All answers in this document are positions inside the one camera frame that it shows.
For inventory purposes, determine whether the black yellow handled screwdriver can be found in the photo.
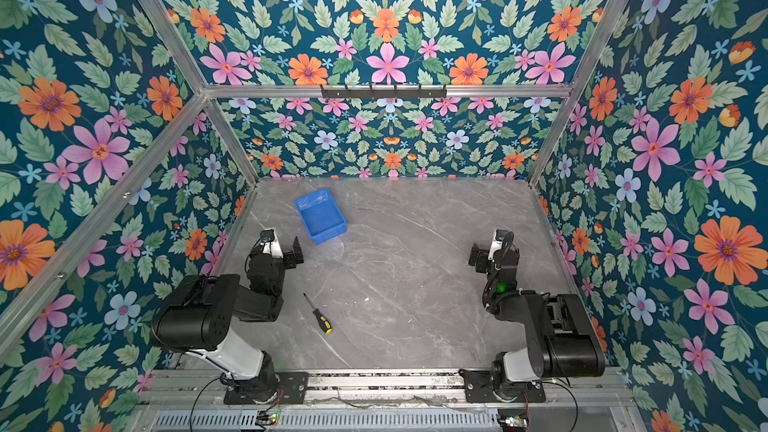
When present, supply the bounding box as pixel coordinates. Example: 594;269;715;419
303;293;333;335

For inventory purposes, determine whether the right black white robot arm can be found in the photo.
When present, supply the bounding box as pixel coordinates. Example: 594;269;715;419
463;229;606;403

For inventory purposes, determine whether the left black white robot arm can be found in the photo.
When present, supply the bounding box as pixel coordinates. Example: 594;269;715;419
151;229;304;404

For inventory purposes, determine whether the blue plastic bin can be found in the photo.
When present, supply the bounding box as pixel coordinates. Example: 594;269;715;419
294;189;347;245

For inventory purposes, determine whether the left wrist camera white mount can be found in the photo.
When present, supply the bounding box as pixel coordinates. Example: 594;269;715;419
257;229;283;259

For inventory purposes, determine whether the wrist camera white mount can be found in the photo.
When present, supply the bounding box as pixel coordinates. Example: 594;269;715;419
257;229;283;259
487;229;510;261

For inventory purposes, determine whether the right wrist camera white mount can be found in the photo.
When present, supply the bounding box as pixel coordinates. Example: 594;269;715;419
487;229;510;261

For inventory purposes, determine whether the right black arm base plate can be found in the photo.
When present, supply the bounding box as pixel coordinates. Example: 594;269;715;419
459;369;546;404

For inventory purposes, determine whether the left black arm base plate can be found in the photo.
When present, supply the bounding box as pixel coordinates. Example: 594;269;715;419
223;372;309;406

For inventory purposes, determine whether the aluminium front mounting rail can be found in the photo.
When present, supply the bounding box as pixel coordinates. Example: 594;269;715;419
138;368;635;410

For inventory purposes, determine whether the white slotted cable duct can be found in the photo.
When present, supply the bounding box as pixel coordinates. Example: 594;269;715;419
151;409;500;431

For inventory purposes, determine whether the black wall hook rail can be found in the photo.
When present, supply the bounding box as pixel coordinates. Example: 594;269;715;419
320;85;448;100

